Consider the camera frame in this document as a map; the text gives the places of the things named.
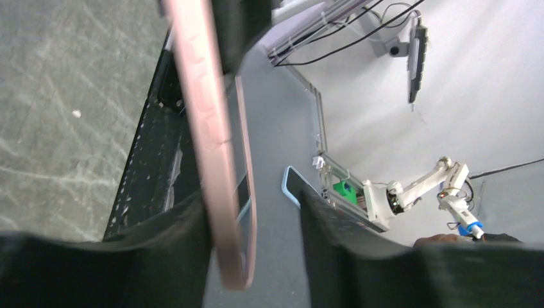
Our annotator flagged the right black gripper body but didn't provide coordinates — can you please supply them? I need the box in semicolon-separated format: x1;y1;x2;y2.
211;0;275;74

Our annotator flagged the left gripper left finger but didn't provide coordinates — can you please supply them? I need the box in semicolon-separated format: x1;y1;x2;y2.
1;192;212;307

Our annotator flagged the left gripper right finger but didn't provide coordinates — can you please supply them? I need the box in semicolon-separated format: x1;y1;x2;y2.
299;189;543;307

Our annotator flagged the phone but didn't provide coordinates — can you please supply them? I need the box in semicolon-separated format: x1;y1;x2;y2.
162;1;257;290
281;166;324;210

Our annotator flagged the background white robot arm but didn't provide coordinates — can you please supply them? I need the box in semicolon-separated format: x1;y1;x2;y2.
1;1;543;307

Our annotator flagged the phone in blue case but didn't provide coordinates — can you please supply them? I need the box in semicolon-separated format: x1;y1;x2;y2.
281;166;324;210

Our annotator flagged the green block on rack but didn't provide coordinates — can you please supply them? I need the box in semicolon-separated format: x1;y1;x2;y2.
333;180;357;205

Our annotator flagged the hanging black remote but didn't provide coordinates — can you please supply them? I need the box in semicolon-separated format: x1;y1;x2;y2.
407;15;428;110

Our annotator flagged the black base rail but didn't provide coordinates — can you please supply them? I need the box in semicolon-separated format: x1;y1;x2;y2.
103;33;200;241

